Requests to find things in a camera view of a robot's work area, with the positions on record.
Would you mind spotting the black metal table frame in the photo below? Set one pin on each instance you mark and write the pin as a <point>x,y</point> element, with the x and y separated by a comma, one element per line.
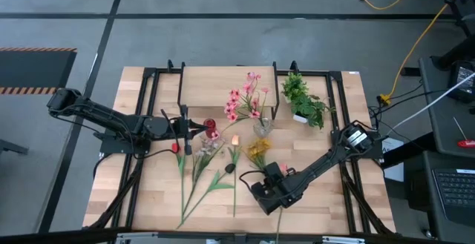
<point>346,207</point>

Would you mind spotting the black furniture foot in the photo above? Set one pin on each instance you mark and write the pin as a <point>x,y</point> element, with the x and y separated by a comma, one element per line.
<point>11,147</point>

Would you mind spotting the black tablet device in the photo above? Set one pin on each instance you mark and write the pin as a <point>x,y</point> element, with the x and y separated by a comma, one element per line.
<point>464,82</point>

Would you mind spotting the black hazard-striped floor mat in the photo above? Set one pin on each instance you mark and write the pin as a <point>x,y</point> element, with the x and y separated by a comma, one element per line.
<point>29,69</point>

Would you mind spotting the peach artificial tulip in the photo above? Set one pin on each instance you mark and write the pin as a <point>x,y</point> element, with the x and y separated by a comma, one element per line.
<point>235,140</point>

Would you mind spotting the laptop keyboard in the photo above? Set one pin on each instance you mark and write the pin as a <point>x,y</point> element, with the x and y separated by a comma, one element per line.
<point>456,192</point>

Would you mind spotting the pink artificial flower bunch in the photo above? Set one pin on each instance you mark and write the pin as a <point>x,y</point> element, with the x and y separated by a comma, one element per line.
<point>234,107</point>

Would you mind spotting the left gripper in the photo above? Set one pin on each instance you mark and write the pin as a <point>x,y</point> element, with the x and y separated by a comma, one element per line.
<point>182,129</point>

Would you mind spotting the dark grey desk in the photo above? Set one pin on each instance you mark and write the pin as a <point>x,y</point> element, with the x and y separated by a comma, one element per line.
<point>441,125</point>
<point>419,184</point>

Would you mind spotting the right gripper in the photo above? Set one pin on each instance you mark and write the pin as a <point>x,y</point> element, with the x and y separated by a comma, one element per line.
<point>276,197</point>

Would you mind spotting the white artificial flower bunch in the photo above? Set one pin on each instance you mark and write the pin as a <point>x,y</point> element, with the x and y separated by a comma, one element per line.
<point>208,147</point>

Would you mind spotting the black stand legs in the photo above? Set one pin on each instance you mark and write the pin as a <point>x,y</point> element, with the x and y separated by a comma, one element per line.
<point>456,53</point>

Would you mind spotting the black artificial tulip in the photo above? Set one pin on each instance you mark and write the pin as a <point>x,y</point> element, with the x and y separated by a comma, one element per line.
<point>230,168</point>

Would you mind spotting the white paper sheet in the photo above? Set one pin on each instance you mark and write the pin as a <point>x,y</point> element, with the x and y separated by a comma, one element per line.
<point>395,170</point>

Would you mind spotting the yellow artificial flower bunch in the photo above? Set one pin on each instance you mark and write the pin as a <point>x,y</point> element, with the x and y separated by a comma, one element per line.
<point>258,148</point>

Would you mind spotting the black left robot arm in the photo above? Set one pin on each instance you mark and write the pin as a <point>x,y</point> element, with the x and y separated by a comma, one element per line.
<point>111,119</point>

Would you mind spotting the red artificial tulip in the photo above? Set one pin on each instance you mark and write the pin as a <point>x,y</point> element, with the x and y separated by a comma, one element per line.
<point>175,147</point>

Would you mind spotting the clear glass vase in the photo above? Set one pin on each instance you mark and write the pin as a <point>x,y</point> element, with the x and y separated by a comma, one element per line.
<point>263,129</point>

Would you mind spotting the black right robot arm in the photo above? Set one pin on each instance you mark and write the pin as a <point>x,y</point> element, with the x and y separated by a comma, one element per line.
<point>323,162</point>

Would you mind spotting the green plant in white pot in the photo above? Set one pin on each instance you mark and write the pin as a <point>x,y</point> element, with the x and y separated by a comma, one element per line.
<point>306,105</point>

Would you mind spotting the wooden shelf with black legs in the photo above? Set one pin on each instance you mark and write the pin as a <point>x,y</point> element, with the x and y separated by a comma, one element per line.
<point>226,84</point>

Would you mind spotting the red ribbed glass vase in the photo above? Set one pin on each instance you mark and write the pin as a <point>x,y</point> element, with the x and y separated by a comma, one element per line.
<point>210,131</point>

